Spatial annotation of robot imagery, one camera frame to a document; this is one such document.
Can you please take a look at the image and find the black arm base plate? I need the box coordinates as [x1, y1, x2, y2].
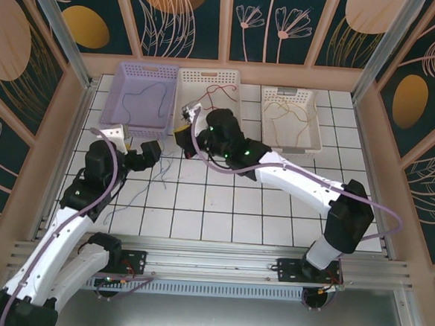
[275, 257, 346, 288]
[78, 245, 149, 277]

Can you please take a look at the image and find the aluminium frame post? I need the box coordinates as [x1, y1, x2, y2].
[13, 0, 99, 90]
[350, 0, 419, 106]

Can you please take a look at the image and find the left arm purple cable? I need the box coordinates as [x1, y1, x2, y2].
[0, 121, 165, 326]

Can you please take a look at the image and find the light blue cable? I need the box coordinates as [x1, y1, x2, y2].
[102, 146, 177, 231]

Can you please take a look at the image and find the small circuit board with wires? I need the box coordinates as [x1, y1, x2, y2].
[318, 281, 346, 295]
[95, 272, 132, 288]

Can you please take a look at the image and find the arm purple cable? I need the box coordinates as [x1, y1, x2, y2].
[0, 121, 165, 326]
[180, 109, 410, 317]

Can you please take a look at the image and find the yellow cable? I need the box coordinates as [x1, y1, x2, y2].
[270, 99, 318, 150]

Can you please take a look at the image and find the aluminium mounting rail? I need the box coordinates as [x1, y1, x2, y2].
[6, 226, 417, 297]

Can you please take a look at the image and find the grey metal panel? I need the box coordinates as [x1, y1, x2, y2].
[0, 266, 429, 326]

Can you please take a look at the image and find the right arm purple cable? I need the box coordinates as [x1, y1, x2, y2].
[180, 109, 410, 317]

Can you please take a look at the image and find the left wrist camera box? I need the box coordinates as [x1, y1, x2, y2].
[98, 123, 133, 154]

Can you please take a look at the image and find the perforated metal cable tray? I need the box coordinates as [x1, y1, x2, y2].
[81, 275, 306, 304]

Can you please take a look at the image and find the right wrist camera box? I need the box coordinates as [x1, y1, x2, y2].
[178, 100, 205, 127]

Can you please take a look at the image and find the purple plastic basket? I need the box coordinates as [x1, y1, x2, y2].
[98, 60, 180, 139]

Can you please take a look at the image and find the aluminium side rail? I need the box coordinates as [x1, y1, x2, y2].
[45, 76, 97, 218]
[340, 92, 402, 261]

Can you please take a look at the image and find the dark blue cable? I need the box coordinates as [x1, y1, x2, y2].
[120, 80, 169, 127]

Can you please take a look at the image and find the small white plastic basket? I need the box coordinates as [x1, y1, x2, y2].
[257, 86, 327, 159]

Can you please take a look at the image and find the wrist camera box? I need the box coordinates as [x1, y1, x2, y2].
[98, 123, 133, 154]
[178, 100, 205, 127]

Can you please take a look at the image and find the orange cable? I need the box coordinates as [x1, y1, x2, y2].
[261, 95, 319, 151]

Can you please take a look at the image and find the large white plastic basket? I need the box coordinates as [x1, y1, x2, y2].
[171, 65, 247, 145]

